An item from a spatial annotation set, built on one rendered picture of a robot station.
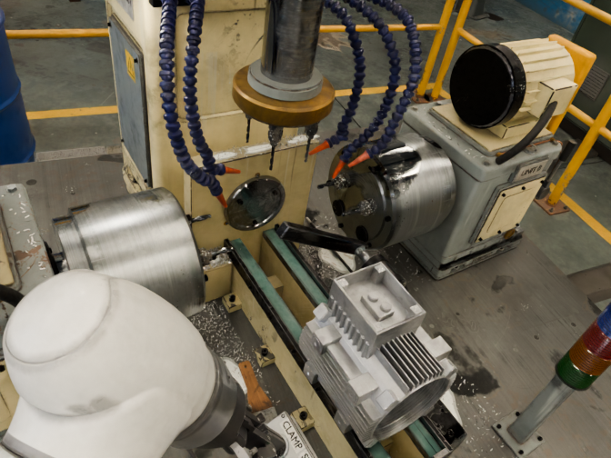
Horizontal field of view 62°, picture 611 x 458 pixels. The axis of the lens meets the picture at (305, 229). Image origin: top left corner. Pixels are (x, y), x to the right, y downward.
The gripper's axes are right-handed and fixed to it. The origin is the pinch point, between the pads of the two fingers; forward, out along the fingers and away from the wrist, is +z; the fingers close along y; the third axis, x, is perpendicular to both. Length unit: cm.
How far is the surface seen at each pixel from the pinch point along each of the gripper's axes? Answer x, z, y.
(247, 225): -15, 24, 51
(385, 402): -15.9, 10.4, -2.4
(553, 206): -177, 215, 85
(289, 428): -2.9, 4.2, 0.9
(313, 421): -3.4, 33.7, 9.4
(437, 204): -52, 30, 30
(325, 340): -14.0, 10.5, 11.0
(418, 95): -185, 218, 222
